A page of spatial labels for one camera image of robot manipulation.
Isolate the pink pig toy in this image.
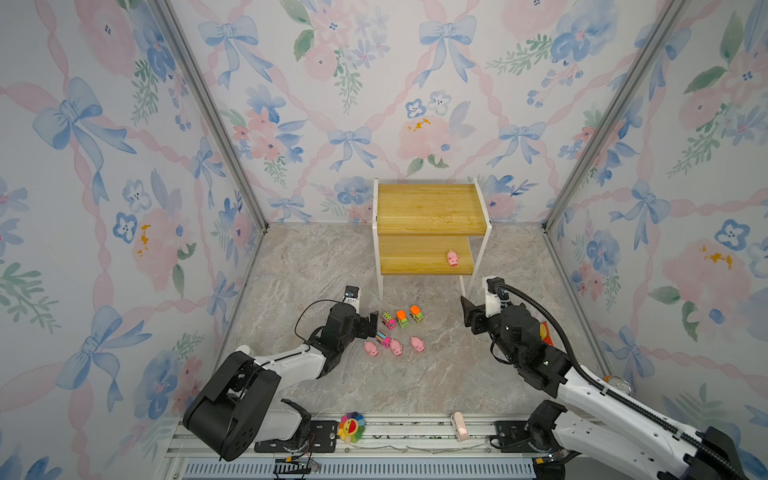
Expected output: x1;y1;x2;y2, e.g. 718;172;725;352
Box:
446;250;460;267
364;341;379;357
389;339;403;357
410;336;425;353

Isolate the orange yellow toy truck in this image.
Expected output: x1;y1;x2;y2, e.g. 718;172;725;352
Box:
409;305;424;323

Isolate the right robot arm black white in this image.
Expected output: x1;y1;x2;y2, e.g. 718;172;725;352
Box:
460;277;746;479

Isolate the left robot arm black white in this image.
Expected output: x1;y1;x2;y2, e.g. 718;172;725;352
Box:
182;302;379;461

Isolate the white wood two-tier shelf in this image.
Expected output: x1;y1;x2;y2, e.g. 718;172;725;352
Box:
371;178;492;295

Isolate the pink green toy truck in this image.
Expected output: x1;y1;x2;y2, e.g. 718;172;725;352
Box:
381;312;398;330

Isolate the pink teal toy truck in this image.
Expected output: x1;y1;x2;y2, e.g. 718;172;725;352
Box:
376;331;391;348

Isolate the orange green toy truck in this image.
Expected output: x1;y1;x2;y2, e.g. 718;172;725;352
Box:
396;310;409;328

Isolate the red snack bag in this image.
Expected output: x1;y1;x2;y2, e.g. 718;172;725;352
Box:
540;321;554;346

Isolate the rainbow flower plush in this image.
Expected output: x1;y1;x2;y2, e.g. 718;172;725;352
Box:
337;412;366;444

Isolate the pink eraser block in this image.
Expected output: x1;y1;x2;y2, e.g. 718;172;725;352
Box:
451;412;470;442

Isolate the white capped bottle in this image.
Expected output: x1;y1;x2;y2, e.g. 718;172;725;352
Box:
236;345;253;356

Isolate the orange soda can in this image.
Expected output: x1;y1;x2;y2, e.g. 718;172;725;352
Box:
603;375;633;396

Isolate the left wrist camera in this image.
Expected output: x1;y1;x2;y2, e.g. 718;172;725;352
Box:
342;285;360;313

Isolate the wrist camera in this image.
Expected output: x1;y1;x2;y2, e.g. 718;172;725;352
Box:
342;285;360;313
483;276;505;318

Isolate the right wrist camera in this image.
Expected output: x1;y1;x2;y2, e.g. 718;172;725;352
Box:
483;276;505;318

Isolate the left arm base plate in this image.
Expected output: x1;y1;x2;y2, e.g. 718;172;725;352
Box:
254;420;339;454

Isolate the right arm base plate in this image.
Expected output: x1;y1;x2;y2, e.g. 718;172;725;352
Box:
490;420;580;457

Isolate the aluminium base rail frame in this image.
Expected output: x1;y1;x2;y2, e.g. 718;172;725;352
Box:
152;407;676;480

